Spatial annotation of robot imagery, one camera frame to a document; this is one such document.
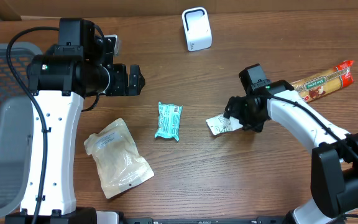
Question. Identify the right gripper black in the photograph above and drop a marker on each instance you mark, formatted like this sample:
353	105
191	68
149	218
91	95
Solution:
237	109

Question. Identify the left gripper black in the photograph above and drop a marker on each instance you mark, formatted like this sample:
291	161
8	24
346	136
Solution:
129	81

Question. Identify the white cosmetic tube gold cap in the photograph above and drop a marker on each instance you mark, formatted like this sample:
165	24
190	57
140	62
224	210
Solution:
219	124

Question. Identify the teal snack packet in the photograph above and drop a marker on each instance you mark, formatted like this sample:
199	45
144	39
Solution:
169	116

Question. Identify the red orange pasta package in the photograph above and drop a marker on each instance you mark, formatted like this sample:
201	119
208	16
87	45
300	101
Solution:
326	82

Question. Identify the beige mushroom pouch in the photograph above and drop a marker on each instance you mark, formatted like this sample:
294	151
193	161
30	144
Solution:
120	166

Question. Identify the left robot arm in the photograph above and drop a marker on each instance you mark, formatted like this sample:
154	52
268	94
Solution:
79	65

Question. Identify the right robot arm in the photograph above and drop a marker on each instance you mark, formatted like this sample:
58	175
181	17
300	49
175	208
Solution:
334	151

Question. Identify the white barcode scanner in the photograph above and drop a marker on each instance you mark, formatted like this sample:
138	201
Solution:
197	29

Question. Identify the grey plastic shopping basket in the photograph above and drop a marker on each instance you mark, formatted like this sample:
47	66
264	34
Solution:
16	130

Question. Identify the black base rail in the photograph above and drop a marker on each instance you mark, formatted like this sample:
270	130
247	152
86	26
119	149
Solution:
204	221

